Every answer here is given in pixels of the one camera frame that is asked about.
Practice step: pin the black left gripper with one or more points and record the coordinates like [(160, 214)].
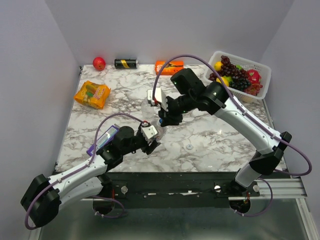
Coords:
[(148, 149)]

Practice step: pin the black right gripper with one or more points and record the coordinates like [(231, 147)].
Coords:
[(168, 118)]

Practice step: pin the clear bottle with blue label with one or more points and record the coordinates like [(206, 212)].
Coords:
[(161, 132)]

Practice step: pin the clear unlabelled plastic bottle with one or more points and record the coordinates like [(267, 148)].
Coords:
[(149, 113)]

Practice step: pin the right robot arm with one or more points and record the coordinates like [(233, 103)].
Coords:
[(214, 99)]

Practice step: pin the purple toothpaste box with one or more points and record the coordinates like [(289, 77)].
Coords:
[(107, 136)]

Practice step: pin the orange razor box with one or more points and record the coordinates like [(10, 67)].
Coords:
[(170, 69)]

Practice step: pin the yellow lemon upper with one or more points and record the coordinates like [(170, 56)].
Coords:
[(218, 66)]

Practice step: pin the orange snack bag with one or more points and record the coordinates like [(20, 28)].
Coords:
[(92, 95)]

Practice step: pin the black drink can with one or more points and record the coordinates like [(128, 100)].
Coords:
[(126, 63)]

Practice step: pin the white plastic basket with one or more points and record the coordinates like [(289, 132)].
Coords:
[(264, 71)]

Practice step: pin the red lychee cluster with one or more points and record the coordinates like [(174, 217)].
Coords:
[(253, 89)]

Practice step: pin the pink dragon fruit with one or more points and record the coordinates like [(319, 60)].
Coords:
[(253, 76)]

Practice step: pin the red apple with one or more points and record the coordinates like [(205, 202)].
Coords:
[(99, 63)]

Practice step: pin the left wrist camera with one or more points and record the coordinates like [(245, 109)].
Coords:
[(149, 131)]

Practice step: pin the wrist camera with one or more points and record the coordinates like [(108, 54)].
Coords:
[(149, 131), (159, 98)]

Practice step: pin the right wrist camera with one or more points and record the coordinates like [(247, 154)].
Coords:
[(159, 98)]

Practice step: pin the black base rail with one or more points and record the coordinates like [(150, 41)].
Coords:
[(144, 190)]

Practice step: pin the aluminium frame rail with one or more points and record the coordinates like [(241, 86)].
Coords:
[(285, 188)]

